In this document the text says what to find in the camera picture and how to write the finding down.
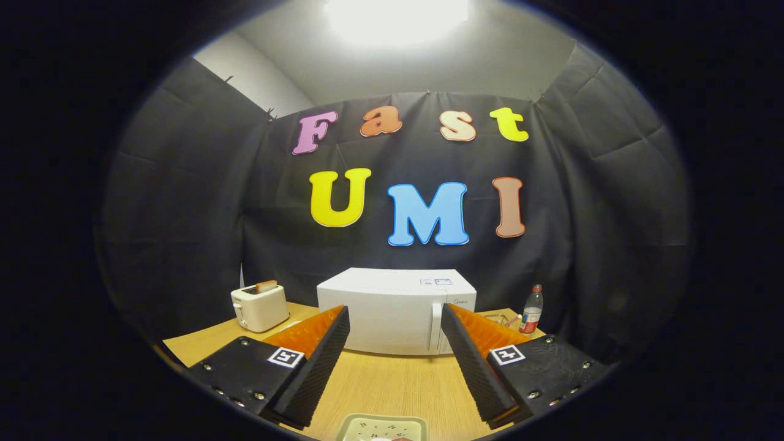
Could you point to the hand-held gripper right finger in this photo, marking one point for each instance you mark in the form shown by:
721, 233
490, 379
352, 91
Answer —
474, 373

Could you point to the pale rectangular tray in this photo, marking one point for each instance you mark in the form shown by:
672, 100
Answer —
355, 425

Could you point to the toast slice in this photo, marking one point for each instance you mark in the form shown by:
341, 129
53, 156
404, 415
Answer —
266, 286

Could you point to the clear plastic water bottle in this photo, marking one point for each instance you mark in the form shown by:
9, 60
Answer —
531, 312

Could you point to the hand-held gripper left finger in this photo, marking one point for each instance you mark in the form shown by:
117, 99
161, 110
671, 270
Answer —
318, 373

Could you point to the white microwave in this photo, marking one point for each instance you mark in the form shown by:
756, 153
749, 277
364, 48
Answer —
392, 306

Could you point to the white toaster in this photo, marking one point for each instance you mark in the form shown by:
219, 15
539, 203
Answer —
260, 309

